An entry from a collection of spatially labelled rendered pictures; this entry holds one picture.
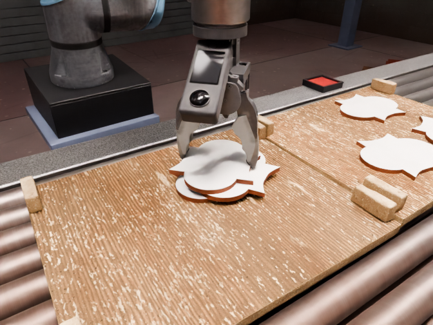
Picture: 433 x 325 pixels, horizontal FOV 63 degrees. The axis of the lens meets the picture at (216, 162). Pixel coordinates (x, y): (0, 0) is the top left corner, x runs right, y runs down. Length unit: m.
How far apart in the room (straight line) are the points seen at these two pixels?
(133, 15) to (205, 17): 0.45
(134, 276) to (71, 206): 0.16
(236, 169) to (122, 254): 0.20
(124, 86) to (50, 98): 0.17
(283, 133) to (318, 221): 0.25
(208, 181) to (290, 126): 0.28
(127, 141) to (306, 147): 0.34
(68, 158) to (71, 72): 0.27
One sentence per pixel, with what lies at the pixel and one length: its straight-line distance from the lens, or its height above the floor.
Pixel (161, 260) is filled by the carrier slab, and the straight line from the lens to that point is 0.43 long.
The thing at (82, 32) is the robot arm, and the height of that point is 1.08.
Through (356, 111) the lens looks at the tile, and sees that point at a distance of 0.81.
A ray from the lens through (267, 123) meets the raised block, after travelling 0.66.
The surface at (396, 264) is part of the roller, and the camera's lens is 0.50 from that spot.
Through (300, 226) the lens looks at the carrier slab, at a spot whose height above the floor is 0.94.
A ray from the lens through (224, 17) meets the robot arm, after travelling 0.45.
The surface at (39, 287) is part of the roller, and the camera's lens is 0.47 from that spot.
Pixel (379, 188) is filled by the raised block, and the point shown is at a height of 0.96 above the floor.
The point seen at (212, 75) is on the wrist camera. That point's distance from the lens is 0.44.
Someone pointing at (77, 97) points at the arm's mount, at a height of 0.96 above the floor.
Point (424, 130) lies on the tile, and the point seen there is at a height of 0.94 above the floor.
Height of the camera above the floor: 1.25
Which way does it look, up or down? 32 degrees down
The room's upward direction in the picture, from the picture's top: straight up
